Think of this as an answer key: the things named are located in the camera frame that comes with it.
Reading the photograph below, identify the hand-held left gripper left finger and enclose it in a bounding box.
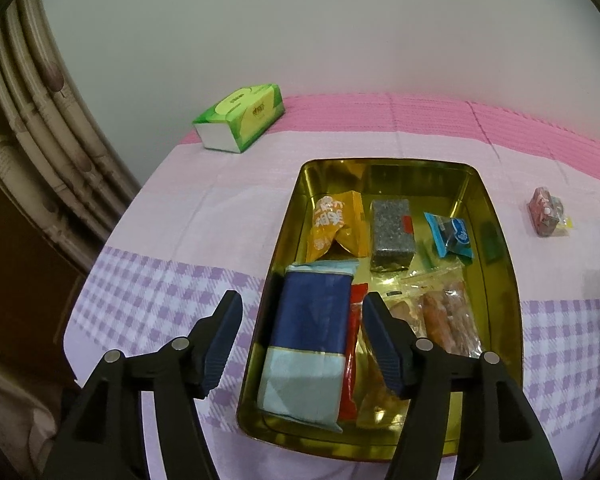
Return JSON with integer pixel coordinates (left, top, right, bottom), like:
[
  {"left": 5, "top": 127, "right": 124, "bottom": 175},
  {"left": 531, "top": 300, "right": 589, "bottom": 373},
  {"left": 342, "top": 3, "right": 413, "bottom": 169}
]
[{"left": 42, "top": 290, "right": 244, "bottom": 480}]

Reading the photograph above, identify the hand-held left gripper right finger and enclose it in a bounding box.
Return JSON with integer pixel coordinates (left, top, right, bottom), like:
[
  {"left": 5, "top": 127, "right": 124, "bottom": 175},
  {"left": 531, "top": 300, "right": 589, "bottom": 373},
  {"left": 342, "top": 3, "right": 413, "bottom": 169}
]
[{"left": 361, "top": 291, "right": 563, "bottom": 480}]

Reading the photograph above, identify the red snack packet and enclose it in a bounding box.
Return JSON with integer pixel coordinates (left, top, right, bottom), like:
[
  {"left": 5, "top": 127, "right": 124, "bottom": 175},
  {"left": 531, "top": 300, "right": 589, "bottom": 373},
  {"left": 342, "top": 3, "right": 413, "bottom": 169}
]
[{"left": 337, "top": 282, "right": 371, "bottom": 423}]

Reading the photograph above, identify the clear pastry packet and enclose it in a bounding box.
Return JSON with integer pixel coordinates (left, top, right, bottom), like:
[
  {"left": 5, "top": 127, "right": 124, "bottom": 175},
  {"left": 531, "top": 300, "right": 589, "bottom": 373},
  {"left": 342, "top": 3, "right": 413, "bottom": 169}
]
[{"left": 385, "top": 265, "right": 483, "bottom": 361}]

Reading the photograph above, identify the blue tissue pack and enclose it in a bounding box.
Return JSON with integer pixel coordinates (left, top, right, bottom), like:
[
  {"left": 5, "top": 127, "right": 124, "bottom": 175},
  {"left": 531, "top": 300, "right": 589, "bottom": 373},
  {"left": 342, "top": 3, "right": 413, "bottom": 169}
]
[{"left": 256, "top": 262, "right": 356, "bottom": 433}]

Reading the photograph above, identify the grey sesame block packet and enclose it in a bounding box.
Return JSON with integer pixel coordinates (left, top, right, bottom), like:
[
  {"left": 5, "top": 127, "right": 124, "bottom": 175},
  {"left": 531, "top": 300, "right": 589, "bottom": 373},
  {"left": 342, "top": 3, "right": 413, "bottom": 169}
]
[{"left": 369, "top": 199, "right": 415, "bottom": 273}]

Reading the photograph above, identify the blue candy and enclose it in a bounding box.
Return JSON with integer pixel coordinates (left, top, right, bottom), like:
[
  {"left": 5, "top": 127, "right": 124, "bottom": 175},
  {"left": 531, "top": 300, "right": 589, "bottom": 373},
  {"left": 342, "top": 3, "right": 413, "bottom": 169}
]
[{"left": 424, "top": 211, "right": 473, "bottom": 263}]

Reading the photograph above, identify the orange snack packet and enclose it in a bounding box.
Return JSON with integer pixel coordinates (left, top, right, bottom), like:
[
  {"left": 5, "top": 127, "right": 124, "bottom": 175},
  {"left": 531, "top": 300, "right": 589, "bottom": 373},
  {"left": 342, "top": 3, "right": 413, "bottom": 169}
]
[{"left": 305, "top": 190, "right": 371, "bottom": 263}]

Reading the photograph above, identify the gold tin box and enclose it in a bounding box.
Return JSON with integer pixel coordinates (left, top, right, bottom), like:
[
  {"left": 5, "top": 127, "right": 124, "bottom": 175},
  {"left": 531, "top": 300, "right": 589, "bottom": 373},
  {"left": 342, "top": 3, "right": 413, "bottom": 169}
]
[{"left": 236, "top": 157, "right": 524, "bottom": 462}]

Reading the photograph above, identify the pink and purple checked tablecloth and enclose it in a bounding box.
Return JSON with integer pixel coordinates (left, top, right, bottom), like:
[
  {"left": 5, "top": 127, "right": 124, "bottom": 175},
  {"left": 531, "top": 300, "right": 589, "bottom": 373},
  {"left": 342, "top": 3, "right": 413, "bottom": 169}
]
[{"left": 62, "top": 92, "right": 600, "bottom": 480}]

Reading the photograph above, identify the red and yellow candy packet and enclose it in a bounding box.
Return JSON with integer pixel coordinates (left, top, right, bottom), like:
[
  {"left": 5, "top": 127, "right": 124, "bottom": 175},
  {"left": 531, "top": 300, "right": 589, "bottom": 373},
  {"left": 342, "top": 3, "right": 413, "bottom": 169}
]
[{"left": 527, "top": 186, "right": 575, "bottom": 237}]

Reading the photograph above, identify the brown wooden cabinet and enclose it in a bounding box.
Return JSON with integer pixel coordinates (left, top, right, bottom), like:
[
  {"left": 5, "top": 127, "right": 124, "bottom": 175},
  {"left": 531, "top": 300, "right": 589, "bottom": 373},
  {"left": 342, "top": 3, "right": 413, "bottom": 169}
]
[{"left": 0, "top": 160, "right": 88, "bottom": 376}]

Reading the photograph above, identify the green tissue box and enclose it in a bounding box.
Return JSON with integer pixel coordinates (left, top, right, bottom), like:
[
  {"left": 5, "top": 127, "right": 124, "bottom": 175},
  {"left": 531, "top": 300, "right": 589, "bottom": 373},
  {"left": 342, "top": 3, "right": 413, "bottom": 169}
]
[{"left": 192, "top": 83, "right": 286, "bottom": 153}]

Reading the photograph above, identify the pale beige cloth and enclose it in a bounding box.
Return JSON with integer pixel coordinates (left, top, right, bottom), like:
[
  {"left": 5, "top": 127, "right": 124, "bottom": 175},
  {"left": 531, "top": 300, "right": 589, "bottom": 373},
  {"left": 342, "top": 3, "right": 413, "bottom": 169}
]
[{"left": 0, "top": 360, "right": 81, "bottom": 480}]

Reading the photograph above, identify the beige patterned curtain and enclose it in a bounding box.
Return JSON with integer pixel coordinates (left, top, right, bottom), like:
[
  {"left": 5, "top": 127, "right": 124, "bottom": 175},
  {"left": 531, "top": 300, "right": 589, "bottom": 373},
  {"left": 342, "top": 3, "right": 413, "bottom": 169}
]
[{"left": 0, "top": 0, "right": 141, "bottom": 271}]

